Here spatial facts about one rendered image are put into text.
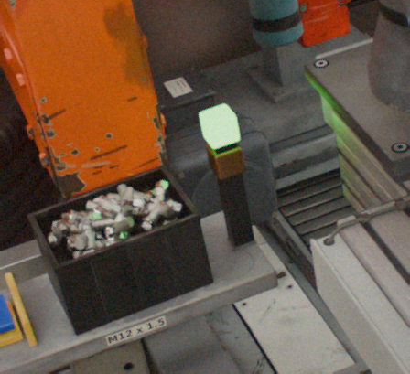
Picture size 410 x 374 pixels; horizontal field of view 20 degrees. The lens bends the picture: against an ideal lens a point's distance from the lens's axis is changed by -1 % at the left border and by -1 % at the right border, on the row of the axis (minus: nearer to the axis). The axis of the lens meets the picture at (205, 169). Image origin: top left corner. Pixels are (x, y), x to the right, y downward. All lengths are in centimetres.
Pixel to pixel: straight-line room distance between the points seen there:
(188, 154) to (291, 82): 53
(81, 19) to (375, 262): 62
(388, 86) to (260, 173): 81
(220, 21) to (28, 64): 173
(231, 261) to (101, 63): 32
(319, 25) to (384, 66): 103
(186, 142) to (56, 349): 55
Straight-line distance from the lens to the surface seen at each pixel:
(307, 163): 233
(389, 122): 113
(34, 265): 180
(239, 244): 160
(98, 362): 159
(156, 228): 148
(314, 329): 201
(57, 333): 154
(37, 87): 156
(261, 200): 195
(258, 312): 207
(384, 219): 113
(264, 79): 242
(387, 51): 114
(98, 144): 162
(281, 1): 198
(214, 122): 148
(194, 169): 189
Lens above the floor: 142
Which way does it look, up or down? 33 degrees down
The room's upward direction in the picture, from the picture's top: 12 degrees counter-clockwise
